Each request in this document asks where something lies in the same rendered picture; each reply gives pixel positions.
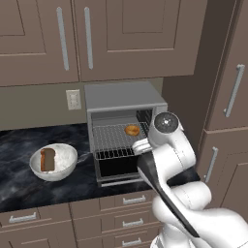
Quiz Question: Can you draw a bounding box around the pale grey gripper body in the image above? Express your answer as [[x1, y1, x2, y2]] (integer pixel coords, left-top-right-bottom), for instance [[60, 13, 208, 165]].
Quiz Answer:
[[131, 139, 153, 156]]

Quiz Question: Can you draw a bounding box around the round golden bread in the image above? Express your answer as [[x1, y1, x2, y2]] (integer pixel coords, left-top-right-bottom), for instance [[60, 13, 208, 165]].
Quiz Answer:
[[124, 124, 141, 138]]

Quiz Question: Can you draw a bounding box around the dark toaster oven door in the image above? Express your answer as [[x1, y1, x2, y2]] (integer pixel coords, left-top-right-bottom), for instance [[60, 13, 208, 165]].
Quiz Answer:
[[93, 148, 153, 188]]

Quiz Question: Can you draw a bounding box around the grey toaster oven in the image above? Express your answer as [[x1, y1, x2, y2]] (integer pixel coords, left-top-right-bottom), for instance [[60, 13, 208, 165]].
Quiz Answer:
[[83, 80, 170, 188]]

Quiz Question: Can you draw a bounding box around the white bowl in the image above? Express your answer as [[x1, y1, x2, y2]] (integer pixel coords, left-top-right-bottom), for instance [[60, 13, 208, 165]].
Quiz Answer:
[[29, 142, 79, 182]]

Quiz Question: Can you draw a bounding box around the brown bread slice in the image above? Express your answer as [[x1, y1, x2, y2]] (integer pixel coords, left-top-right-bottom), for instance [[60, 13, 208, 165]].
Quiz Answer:
[[40, 147, 57, 172]]

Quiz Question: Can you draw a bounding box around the brown drawer front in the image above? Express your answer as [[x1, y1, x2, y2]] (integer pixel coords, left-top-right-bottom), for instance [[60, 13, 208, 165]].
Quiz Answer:
[[68, 189, 158, 221], [0, 205, 42, 230], [76, 227, 163, 248], [71, 209, 162, 241]]

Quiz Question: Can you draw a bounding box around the brown tall cabinet door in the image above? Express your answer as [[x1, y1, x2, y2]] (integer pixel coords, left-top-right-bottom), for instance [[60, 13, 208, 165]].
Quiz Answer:
[[196, 127, 248, 225], [204, 0, 248, 132]]

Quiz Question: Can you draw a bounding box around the brown base cupboard door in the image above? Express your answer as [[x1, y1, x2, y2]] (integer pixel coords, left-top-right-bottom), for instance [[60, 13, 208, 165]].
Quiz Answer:
[[0, 220, 78, 248]]

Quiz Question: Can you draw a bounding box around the toaster oven wire rack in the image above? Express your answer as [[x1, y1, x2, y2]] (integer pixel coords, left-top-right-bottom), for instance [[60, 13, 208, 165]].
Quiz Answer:
[[92, 122, 150, 153]]

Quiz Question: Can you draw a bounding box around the silver drawer handle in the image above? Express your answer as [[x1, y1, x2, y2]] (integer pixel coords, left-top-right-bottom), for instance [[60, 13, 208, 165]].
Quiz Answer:
[[121, 237, 143, 248], [121, 218, 144, 229], [122, 194, 147, 206], [8, 211, 38, 225]]

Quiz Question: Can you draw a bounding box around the silver cabinet handle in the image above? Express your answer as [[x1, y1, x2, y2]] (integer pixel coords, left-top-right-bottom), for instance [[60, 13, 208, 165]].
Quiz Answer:
[[223, 63, 246, 118], [203, 146, 220, 184]]

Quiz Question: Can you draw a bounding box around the white wall outlet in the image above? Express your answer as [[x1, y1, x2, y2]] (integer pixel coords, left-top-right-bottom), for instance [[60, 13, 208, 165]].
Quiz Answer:
[[65, 88, 82, 111]]

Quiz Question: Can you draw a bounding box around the brown wall cupboard door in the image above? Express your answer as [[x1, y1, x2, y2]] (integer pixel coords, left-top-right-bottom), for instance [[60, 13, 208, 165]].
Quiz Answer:
[[71, 0, 208, 83], [0, 0, 80, 88]]

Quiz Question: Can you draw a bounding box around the silver cupboard handle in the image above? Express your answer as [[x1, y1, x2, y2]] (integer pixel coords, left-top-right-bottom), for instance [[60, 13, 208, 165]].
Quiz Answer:
[[83, 6, 95, 71], [55, 6, 71, 72]]

